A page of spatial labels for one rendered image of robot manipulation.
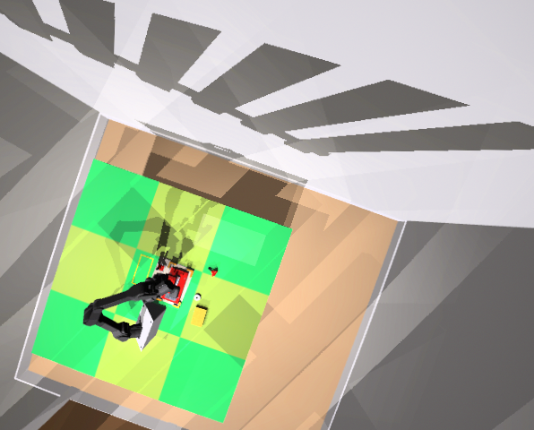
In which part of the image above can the yellow flat bar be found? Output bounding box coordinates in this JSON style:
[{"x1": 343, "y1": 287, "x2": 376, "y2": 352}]
[{"x1": 191, "y1": 305, "x2": 208, "y2": 327}]

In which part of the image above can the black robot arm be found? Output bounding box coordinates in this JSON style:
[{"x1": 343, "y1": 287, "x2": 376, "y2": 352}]
[{"x1": 83, "y1": 272, "x2": 174, "y2": 342}]

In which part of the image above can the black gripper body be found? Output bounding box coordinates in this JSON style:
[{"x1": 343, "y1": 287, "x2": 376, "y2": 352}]
[{"x1": 145, "y1": 277, "x2": 181, "y2": 298}]

